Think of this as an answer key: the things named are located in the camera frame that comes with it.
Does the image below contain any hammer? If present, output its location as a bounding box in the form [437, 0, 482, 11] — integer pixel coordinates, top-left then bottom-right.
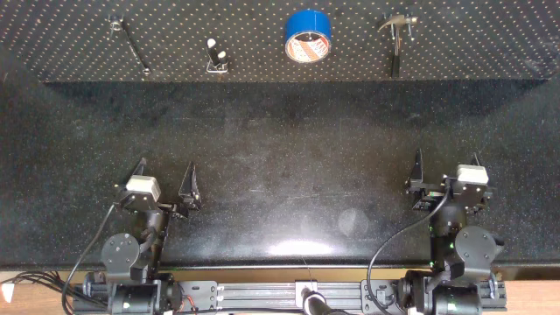
[377, 13, 419, 80]

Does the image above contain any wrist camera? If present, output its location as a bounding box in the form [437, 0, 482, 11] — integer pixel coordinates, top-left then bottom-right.
[455, 164, 490, 186]
[125, 174, 163, 199]

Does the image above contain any black pegboard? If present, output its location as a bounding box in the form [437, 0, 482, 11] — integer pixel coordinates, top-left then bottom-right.
[0, 0, 560, 83]

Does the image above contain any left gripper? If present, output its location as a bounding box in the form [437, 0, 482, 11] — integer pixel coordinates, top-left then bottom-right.
[114, 157, 203, 220]

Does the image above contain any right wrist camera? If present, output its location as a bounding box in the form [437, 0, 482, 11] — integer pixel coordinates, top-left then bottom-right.
[455, 164, 490, 186]

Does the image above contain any roll of blue tape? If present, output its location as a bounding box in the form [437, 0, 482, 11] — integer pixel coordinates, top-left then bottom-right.
[283, 9, 333, 65]

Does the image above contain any black cable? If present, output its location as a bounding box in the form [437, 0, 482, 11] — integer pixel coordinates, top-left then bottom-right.
[367, 186, 452, 315]
[60, 202, 117, 315]

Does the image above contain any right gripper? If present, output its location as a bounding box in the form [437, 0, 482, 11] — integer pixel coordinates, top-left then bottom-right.
[405, 147, 494, 214]

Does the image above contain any mounting rail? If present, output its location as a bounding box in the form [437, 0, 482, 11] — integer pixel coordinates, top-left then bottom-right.
[71, 278, 508, 315]

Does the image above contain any wrench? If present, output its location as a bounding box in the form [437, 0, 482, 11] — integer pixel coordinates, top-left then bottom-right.
[108, 15, 152, 76]

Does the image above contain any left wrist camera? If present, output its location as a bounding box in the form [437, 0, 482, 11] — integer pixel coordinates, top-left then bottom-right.
[125, 174, 163, 199]

